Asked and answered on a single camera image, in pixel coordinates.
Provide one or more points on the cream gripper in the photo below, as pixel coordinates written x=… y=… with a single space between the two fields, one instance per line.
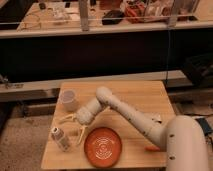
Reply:
x=82 y=118

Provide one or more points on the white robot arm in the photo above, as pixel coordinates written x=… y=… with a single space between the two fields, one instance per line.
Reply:
x=182 y=138

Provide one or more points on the translucent plastic cup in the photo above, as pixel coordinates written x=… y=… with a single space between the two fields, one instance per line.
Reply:
x=68 y=100

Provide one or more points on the orange plate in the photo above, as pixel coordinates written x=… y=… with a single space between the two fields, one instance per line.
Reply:
x=103 y=147

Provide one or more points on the wooden board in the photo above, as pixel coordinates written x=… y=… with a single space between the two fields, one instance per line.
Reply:
x=149 y=97

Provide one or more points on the orange marker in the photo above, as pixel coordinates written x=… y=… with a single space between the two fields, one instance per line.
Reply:
x=152 y=148

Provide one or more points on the black bag on bench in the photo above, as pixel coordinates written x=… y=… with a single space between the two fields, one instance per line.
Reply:
x=112 y=17

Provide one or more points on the orange tool on bench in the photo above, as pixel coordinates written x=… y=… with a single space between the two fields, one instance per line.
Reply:
x=135 y=13

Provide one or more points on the black foot pedal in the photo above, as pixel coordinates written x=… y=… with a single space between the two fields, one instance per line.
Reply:
x=205 y=126

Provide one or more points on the black box right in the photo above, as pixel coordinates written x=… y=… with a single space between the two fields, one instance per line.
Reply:
x=199 y=70

